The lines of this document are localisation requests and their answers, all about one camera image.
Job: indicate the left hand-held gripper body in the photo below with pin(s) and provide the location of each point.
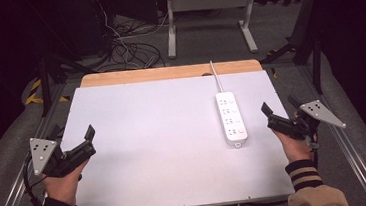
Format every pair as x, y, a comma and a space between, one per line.
43, 152

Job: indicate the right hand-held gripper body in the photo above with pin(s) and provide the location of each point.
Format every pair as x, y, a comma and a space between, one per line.
319, 112

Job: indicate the person's left hand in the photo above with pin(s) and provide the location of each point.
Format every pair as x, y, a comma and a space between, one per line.
65, 183

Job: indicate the person's right hand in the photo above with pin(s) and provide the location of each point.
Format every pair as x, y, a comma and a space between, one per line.
295, 150

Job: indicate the white power strip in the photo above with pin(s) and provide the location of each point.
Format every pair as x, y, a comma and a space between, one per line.
231, 119

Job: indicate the yellow black hazard tape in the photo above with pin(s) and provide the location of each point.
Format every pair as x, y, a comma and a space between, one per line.
38, 94

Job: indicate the black tripod stand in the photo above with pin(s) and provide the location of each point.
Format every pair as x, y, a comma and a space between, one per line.
302, 39
51, 71

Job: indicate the black computer tower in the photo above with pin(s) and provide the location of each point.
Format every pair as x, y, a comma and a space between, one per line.
92, 22

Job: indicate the aluminium rail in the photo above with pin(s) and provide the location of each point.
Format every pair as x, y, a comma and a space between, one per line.
352, 148
17, 187

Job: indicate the white metal table frame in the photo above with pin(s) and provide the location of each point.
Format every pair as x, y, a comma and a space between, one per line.
209, 2

